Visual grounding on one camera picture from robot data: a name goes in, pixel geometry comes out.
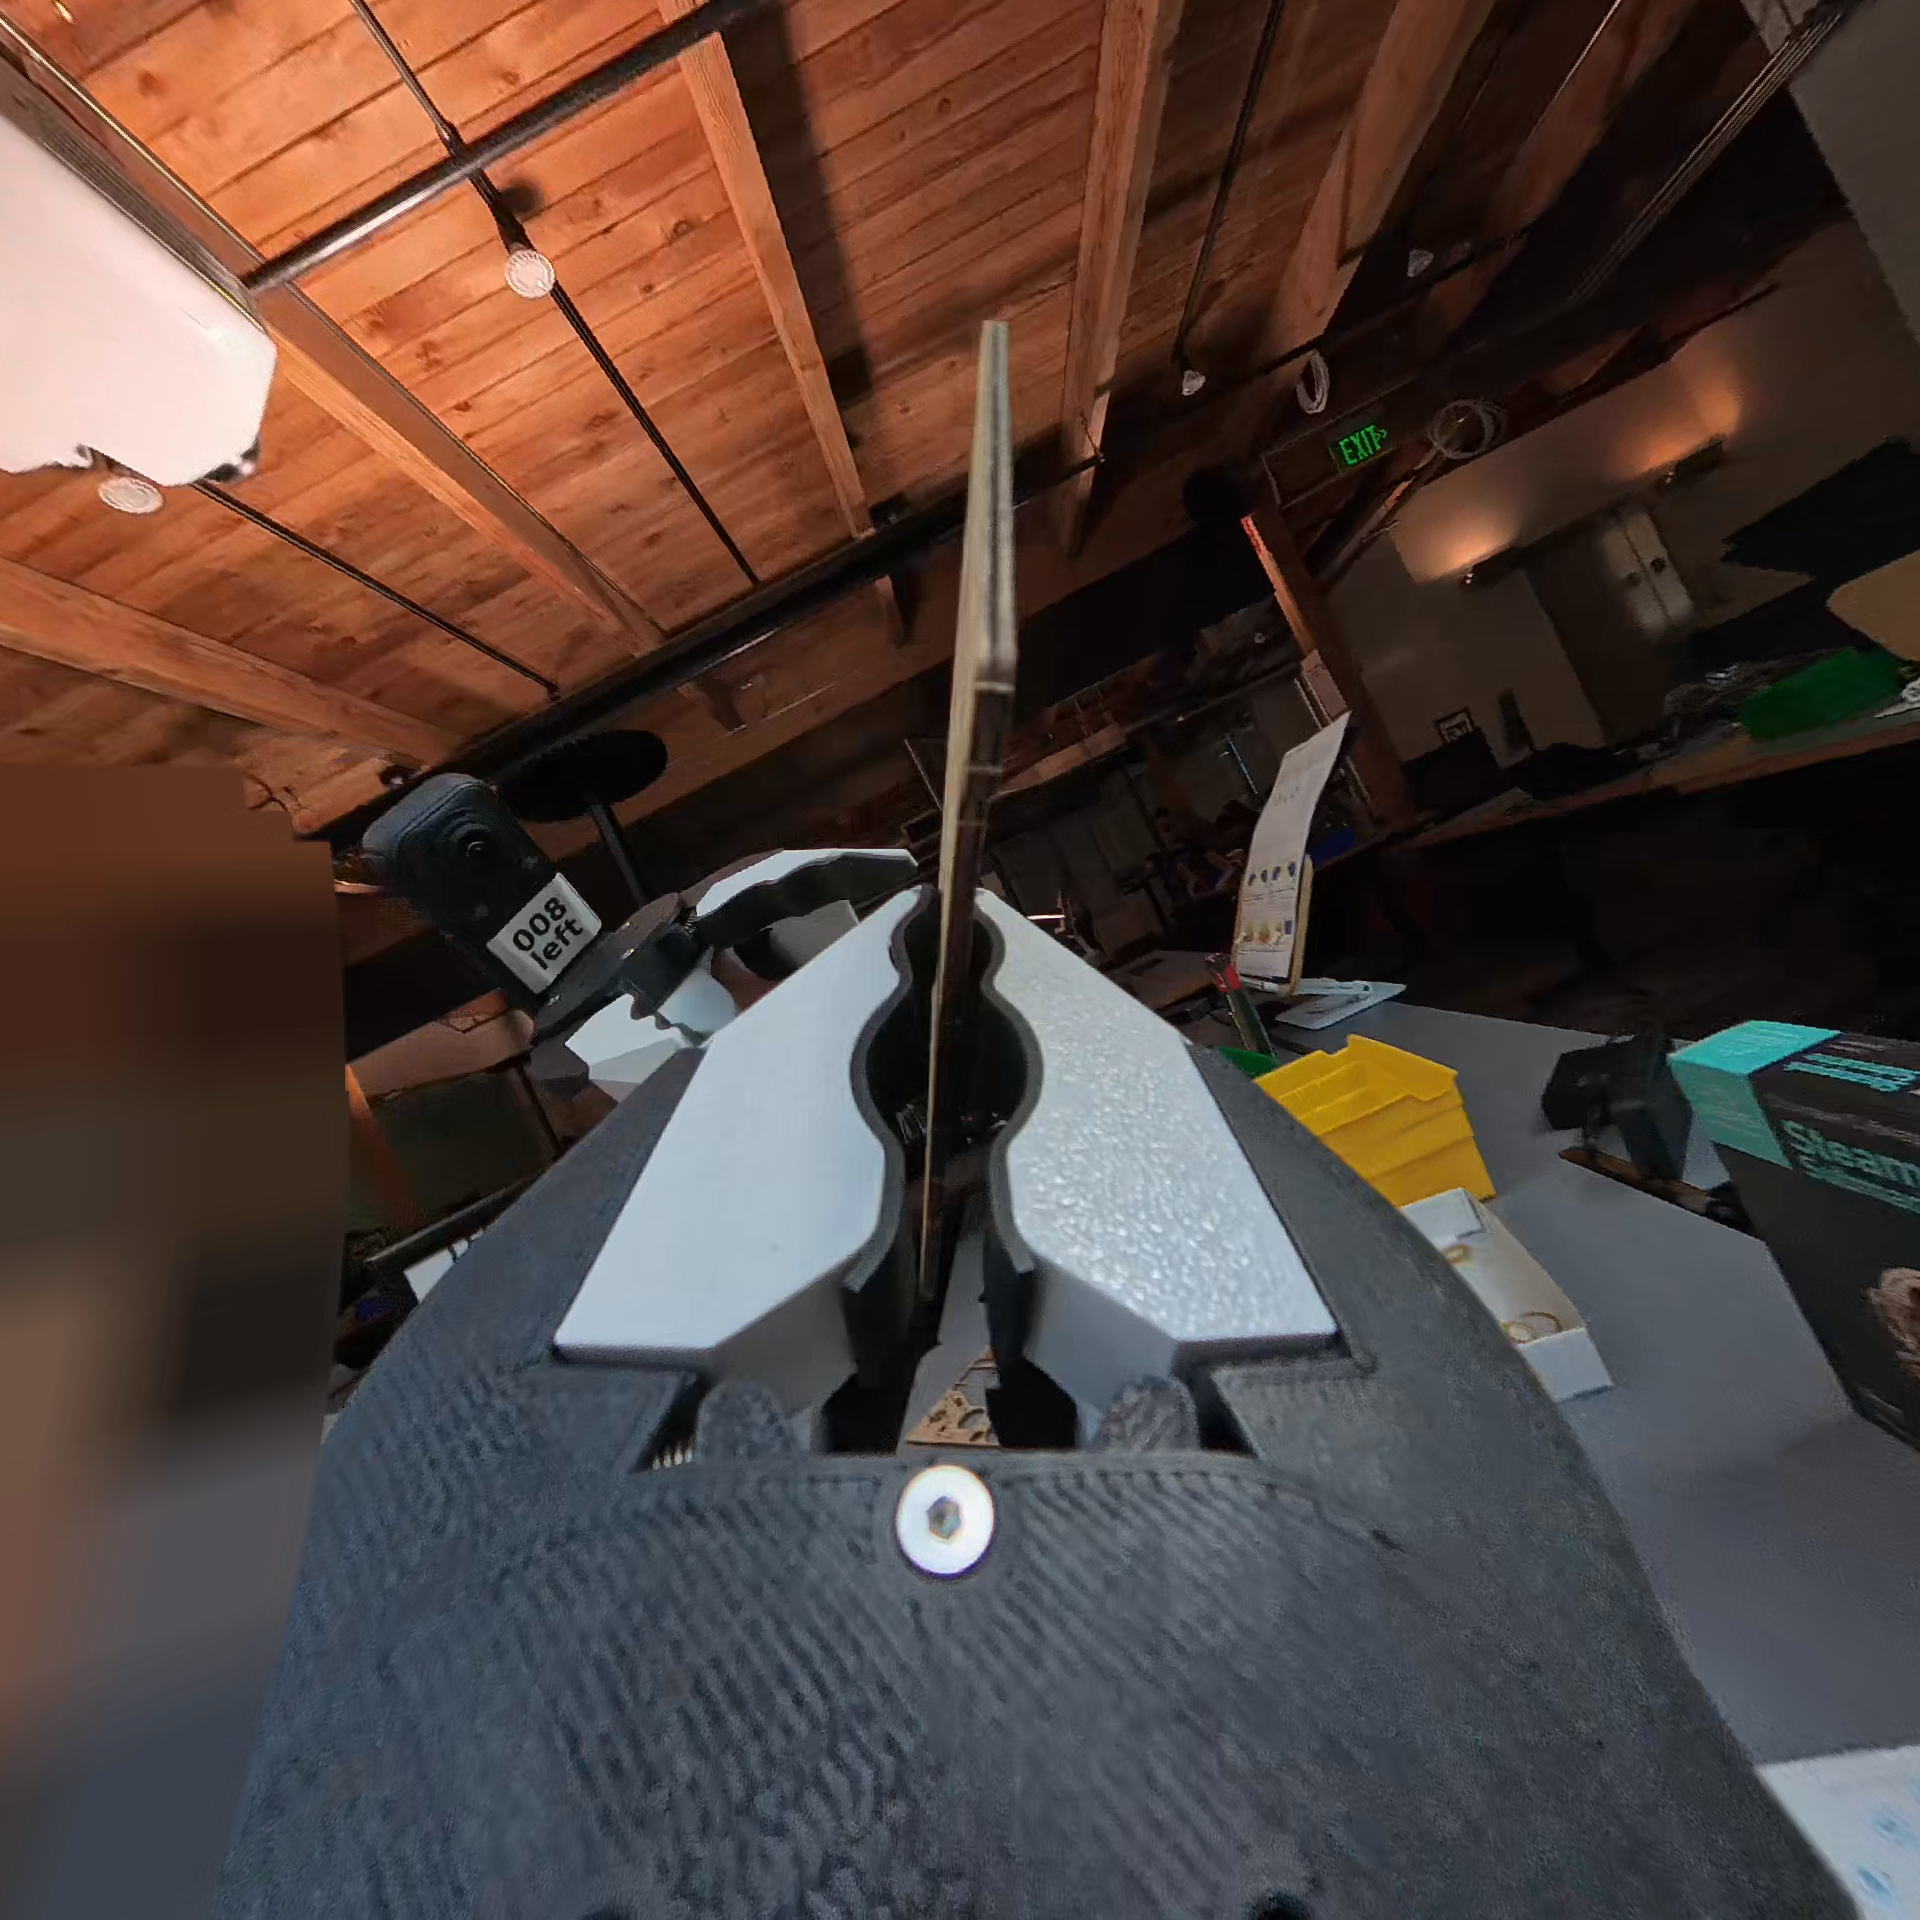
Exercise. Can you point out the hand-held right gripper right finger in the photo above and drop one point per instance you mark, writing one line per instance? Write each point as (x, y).
(1155, 1184)

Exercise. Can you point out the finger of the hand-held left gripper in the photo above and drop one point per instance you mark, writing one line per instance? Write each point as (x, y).
(811, 878)
(622, 1043)

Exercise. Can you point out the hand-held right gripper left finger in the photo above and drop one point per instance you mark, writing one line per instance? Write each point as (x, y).
(734, 1184)

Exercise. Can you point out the laser-cut wooden parts sheet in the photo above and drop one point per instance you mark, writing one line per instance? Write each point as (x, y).
(974, 676)

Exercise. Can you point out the black model kit box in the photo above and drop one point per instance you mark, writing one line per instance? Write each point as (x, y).
(1845, 1244)

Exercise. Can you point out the yellow plastic bin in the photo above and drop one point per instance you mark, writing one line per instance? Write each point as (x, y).
(1373, 1109)

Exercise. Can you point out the small document stand with sheet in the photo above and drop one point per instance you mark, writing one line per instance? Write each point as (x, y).
(1290, 839)

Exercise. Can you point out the white cardboard box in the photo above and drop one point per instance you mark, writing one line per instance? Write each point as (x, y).
(1516, 1291)

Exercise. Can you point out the black device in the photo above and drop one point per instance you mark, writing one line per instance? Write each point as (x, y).
(1621, 1103)

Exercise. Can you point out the white ceiling light fixture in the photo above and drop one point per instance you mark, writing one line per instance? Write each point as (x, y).
(106, 316)

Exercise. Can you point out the green exit sign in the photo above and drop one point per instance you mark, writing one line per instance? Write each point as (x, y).
(1364, 444)

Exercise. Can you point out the green object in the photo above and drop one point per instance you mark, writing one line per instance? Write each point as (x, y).
(1823, 693)

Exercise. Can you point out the white instruction booklet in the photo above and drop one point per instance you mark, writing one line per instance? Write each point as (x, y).
(1853, 1845)

